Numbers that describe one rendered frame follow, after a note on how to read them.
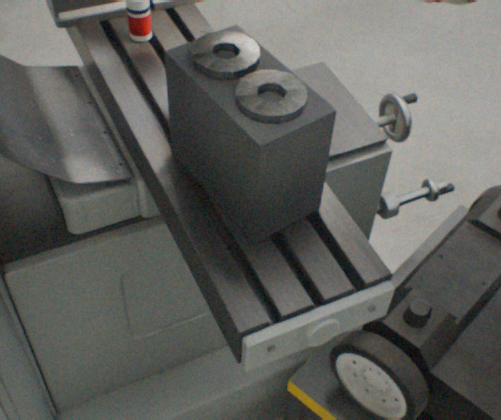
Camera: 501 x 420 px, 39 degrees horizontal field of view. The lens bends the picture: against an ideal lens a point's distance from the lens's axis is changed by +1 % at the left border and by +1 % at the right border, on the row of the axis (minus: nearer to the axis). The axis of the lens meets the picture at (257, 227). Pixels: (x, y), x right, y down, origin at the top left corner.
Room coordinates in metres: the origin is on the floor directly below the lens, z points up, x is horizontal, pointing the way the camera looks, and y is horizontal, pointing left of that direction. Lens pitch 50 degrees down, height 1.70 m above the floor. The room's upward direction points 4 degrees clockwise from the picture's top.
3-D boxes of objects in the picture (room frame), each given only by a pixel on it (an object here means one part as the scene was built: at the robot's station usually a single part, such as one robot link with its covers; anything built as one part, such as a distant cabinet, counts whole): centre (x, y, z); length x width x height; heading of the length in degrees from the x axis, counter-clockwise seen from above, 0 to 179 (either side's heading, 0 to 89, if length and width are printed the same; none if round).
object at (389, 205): (1.12, -0.36, 0.53); 0.22 x 0.06 x 0.06; 119
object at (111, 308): (1.00, 0.15, 0.45); 0.80 x 0.30 x 0.60; 119
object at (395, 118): (1.22, -0.27, 0.65); 0.16 x 0.12 x 0.12; 119
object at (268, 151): (0.72, 0.03, 1.05); 0.22 x 0.12 x 0.20; 39
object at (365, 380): (0.66, -0.25, 0.50); 0.20 x 0.05 x 0.20; 51
